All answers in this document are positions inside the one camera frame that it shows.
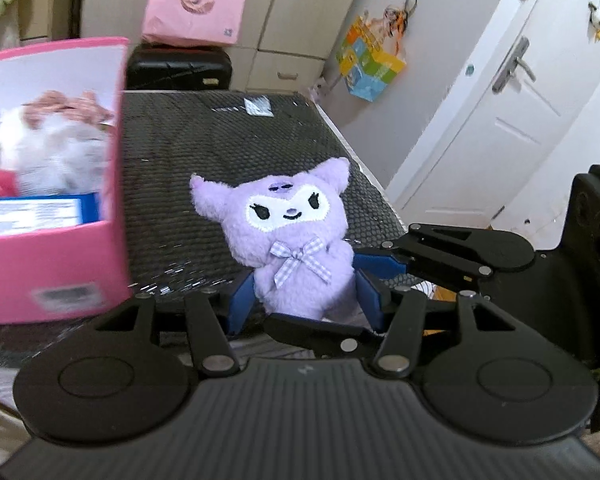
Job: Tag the pink floral fabric scrunchie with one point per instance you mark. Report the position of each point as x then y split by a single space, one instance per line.
84 108

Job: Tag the pink storage box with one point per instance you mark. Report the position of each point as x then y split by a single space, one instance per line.
62 248

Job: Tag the pink tote bag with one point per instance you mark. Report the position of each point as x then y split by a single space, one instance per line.
192 23

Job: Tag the small plush door ornament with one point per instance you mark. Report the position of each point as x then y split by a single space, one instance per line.
595 20

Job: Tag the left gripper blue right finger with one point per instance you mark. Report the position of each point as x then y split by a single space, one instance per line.
374 298

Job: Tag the white mesh bath pouf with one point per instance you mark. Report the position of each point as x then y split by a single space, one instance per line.
63 157

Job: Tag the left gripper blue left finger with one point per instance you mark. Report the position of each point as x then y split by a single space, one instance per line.
241 299

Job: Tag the colourful paper gift bag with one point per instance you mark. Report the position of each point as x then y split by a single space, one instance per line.
372 54

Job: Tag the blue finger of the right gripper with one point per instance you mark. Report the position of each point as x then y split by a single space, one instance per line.
384 266

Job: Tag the white fluffy plush ball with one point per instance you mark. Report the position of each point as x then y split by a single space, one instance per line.
14 133

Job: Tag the silver door handle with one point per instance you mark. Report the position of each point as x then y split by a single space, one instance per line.
514 60

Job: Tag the black suitcase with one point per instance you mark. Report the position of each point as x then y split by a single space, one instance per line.
166 68

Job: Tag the white door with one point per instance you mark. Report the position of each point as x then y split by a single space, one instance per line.
508 135

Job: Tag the purple Kuromi plush toy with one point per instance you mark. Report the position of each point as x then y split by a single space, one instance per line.
290 231

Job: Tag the blue wet wipes pack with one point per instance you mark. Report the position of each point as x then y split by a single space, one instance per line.
21 215

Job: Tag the beige wardrobe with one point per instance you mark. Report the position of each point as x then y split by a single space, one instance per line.
273 45

